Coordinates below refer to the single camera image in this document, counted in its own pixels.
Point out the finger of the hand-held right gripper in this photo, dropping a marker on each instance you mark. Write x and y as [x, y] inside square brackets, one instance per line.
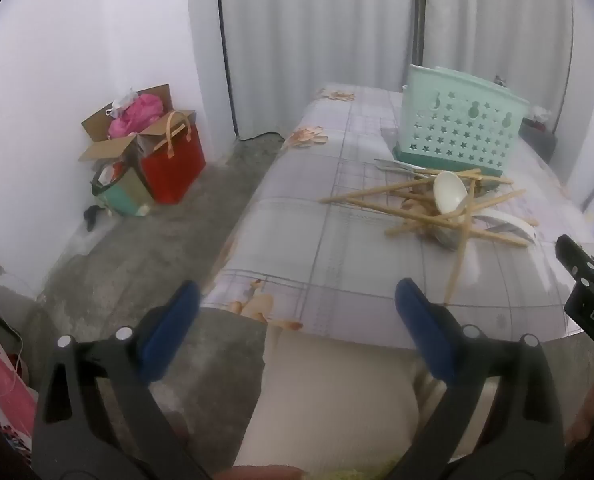
[577, 260]

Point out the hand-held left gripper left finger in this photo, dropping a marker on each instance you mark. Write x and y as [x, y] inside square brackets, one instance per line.
[174, 320]

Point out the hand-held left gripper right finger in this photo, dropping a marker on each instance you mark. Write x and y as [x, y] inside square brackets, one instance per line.
[422, 325]

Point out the bunch of wooden chopsticks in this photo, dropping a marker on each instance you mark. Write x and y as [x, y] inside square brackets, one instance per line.
[454, 272]

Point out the white rice paddle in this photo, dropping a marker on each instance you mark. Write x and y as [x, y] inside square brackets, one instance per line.
[507, 222]

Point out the mint green utensil basket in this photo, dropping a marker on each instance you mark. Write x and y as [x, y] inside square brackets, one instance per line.
[452, 120]

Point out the small black object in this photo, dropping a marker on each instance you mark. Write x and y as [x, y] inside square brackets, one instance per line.
[94, 215]

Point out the teal paper bag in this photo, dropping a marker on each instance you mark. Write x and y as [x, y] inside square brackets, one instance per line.
[127, 195]

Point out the red tote bag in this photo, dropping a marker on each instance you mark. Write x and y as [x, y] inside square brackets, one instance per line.
[174, 170]

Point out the white packets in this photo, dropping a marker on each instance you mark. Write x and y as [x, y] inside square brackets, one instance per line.
[540, 114]

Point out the pink printed cloth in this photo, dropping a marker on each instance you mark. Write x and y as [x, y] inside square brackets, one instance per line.
[2, 375]

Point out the brown cardboard box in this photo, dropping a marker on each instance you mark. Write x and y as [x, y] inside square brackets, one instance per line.
[97, 147]

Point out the pink plastic bag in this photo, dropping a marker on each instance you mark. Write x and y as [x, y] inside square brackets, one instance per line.
[137, 115]

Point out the white plastic bag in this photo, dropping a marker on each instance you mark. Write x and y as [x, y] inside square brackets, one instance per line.
[122, 102]

